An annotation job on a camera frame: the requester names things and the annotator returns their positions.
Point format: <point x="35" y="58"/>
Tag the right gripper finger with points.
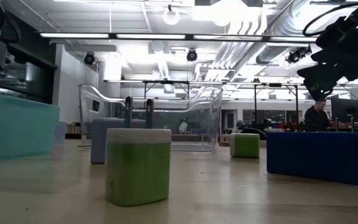
<point x="329" y="56"/>
<point x="320" y="71"/>

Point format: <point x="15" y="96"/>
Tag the blue plastic bar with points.
<point x="315" y="157"/>

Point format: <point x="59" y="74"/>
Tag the black office chair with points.
<point x="253" y="132"/>

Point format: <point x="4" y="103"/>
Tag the black ceiling spotlight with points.
<point x="294" y="57"/>
<point x="191" y="55"/>
<point x="89" y="58"/>

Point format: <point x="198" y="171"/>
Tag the LED light strip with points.
<point x="228" y="37"/>
<point x="294" y="39"/>
<point x="151" y="36"/>
<point x="73" y="35"/>

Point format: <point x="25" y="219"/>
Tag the person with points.
<point x="317" y="118"/>

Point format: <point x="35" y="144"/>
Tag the black computer monitor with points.
<point x="346" y="110"/>

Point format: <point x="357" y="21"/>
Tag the clear plastic bin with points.
<point x="204" y="124"/>

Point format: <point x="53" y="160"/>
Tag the white bottle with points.
<point x="183" y="127"/>

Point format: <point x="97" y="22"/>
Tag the round ceiling lamp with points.
<point x="171" y="23"/>

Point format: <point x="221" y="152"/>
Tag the shelf with books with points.
<point x="74" y="128"/>

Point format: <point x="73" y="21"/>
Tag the teal translucent tray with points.
<point x="17" y="124"/>

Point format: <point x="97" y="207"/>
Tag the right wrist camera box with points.
<point x="334" y="31"/>

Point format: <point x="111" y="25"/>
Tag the silver ventilation duct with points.
<point x="286" y="21"/>

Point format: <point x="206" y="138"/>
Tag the black workstation frame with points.
<point x="255" y="105"/>
<point x="166" y="82"/>

